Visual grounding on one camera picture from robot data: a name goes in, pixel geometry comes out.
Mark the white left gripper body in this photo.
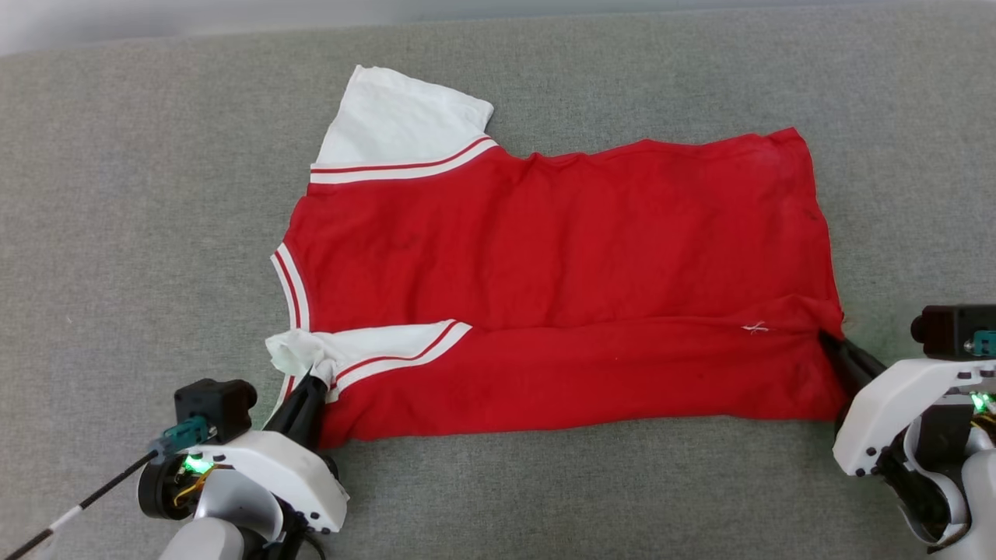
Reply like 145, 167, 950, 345
198, 429, 349, 534

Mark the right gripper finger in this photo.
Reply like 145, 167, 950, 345
825, 331, 889, 383
819, 334, 868, 401

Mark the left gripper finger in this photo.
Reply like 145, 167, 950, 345
265, 380, 306, 438
293, 373, 331, 453

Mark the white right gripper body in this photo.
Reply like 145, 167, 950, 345
832, 357, 996, 478

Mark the red and white garment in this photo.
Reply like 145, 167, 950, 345
265, 65, 850, 450

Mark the grey fabric sofa cushion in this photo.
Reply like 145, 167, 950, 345
0, 0, 996, 560

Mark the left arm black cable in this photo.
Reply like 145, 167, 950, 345
0, 415, 212, 560

